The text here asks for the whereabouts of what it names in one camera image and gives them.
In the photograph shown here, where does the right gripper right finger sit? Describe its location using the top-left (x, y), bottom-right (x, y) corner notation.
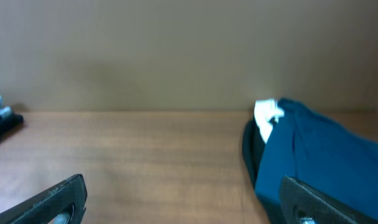
top-left (279, 176), bottom-right (378, 224)

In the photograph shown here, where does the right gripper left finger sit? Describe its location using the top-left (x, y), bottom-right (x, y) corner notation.
top-left (0, 174), bottom-right (88, 224)

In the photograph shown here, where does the dark blue t-shirt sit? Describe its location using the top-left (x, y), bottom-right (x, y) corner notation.
top-left (255, 99), bottom-right (378, 223)

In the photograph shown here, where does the black garment under shirt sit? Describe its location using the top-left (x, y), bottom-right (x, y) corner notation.
top-left (242, 119), bottom-right (265, 188)

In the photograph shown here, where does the white garment at edge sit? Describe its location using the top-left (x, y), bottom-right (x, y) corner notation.
top-left (254, 98), bottom-right (285, 143)

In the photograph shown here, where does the folded black garment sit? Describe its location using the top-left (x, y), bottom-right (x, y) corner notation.
top-left (0, 113), bottom-right (24, 141)

